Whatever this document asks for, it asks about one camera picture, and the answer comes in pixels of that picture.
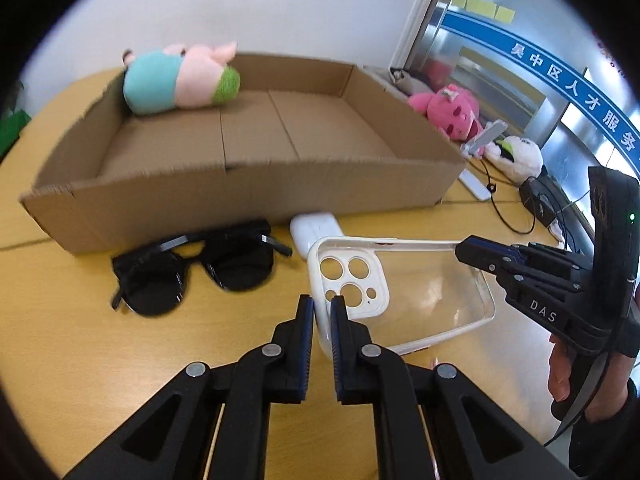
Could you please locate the silver phone stand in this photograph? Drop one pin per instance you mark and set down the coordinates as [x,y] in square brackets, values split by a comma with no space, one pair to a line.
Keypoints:
[482,139]

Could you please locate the magenta plush toy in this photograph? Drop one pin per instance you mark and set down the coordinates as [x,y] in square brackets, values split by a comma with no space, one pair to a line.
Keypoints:
[447,110]

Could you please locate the clear white phone case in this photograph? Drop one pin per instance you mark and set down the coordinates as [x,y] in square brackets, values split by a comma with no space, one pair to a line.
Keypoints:
[400,290]

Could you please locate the white remote control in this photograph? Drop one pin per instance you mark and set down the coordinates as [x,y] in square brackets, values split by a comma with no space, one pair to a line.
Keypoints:
[475,186]

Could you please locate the white earbuds case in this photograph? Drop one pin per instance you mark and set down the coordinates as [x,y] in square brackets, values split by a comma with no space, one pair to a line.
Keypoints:
[315,232]

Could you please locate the white plush toy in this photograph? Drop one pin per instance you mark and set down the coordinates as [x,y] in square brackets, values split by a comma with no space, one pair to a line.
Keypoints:
[517,155]

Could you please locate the black sunglasses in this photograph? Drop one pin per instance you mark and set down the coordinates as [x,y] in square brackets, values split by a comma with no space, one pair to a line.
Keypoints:
[200,270]

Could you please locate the grey pouch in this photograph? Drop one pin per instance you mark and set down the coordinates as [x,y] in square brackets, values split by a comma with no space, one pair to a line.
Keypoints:
[406,80]

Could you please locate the pink pig plush toy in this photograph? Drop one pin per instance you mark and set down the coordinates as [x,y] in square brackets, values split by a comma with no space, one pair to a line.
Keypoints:
[175,80]

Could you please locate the green object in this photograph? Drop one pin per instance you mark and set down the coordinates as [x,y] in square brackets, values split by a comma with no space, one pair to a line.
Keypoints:
[12,130]

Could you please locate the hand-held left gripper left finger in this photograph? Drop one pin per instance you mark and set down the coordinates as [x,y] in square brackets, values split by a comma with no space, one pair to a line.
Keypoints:
[306,345]

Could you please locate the row of yellow sticky notes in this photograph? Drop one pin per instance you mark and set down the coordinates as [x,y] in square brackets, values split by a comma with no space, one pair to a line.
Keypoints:
[485,7]

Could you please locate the person's right forearm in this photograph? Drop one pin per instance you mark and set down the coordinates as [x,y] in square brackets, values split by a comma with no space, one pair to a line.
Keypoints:
[612,410]

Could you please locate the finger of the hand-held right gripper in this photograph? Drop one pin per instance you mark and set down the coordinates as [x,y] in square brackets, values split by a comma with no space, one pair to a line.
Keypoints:
[555,259]
[487,259]

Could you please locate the blue window banner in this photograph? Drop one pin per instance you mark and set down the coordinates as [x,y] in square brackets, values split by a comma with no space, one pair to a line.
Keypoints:
[550,75]

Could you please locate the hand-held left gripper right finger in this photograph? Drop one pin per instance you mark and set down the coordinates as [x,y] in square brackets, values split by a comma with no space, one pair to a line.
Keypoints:
[336,350]

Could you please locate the person's right hand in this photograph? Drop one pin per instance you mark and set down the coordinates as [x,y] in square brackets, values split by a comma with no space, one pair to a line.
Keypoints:
[559,367]

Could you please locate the brown cardboard box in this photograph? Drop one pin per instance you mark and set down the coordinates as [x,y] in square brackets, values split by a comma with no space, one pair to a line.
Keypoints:
[260,150]

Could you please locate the black electronic device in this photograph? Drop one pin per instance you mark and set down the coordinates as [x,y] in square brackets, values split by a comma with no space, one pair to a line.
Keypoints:
[540,200]

